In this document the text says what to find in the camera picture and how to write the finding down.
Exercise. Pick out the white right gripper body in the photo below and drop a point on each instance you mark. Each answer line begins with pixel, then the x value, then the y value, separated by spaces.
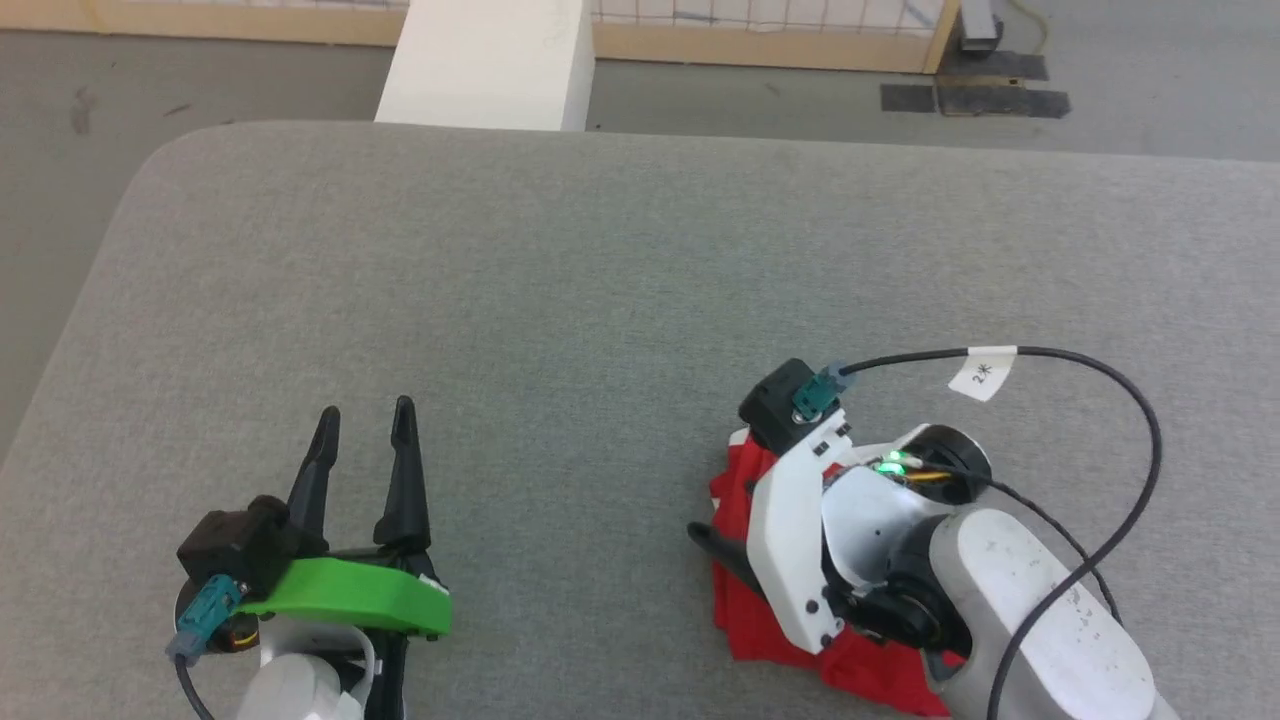
pixel 785 540

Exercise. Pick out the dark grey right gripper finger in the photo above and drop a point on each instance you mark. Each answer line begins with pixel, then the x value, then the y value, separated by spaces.
pixel 725 548

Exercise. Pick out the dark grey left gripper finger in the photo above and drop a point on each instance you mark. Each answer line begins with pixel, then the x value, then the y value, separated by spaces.
pixel 315 480
pixel 405 490

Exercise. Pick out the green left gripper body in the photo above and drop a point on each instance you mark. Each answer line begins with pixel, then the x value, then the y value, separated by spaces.
pixel 350 595

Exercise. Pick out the red garment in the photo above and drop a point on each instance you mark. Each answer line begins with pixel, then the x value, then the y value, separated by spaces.
pixel 745 610

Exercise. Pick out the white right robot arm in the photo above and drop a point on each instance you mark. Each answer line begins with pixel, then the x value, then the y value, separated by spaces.
pixel 1040 620

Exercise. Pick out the white square pillar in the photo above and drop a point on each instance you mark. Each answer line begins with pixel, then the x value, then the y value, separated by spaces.
pixel 490 60

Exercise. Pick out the black floor mat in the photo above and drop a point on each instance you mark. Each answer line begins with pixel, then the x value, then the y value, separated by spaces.
pixel 1000 98

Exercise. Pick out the wooden mesh fence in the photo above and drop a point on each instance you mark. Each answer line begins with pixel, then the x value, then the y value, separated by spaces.
pixel 750 45

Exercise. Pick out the grey metal floor box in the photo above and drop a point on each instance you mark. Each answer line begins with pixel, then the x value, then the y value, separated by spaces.
pixel 980 22

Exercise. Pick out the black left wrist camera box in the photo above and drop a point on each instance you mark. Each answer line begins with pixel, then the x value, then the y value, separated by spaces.
pixel 240 545

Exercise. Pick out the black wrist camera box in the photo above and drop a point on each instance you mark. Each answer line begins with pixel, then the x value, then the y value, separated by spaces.
pixel 775 400
pixel 240 545

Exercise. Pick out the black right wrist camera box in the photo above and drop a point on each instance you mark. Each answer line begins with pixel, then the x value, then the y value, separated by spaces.
pixel 775 400

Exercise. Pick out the teal left camera connector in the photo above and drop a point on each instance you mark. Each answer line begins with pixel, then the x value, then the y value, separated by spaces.
pixel 208 615

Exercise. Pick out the teal camera connector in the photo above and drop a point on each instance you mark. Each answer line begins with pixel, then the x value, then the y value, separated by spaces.
pixel 815 395
pixel 208 615

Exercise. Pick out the teal right camera connector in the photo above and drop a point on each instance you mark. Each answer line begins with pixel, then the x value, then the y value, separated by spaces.
pixel 815 395

